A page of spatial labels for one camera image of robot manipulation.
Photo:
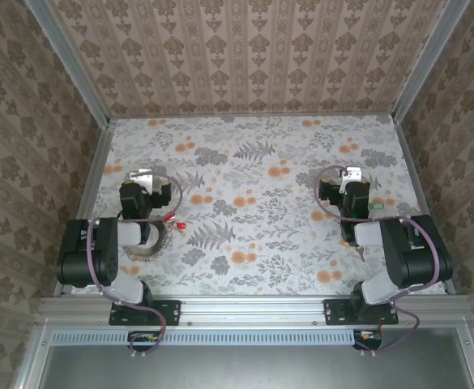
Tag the green key tag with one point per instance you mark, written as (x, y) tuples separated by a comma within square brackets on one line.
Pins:
[(376, 206)]

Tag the red key tag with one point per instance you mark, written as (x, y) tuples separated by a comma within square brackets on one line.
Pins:
[(182, 225)]

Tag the brass key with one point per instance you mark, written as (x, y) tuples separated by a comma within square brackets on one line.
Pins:
[(360, 254)]

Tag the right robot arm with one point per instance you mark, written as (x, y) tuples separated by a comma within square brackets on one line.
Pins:
[(419, 259)]

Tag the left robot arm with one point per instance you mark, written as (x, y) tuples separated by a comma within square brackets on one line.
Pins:
[(103, 251)]

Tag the grey metal panel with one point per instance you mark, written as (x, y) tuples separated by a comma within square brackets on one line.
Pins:
[(253, 368)]

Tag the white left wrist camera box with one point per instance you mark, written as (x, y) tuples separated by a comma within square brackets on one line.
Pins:
[(143, 178)]

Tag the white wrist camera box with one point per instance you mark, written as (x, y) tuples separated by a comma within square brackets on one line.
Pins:
[(352, 173), (143, 178)]

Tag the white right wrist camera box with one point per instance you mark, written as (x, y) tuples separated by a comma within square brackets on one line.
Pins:
[(352, 173)]

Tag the aluminium corner post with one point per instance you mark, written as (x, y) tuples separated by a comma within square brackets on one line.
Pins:
[(427, 65), (70, 65)]

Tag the aluminium front rail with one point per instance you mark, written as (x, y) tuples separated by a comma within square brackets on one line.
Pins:
[(253, 310)]

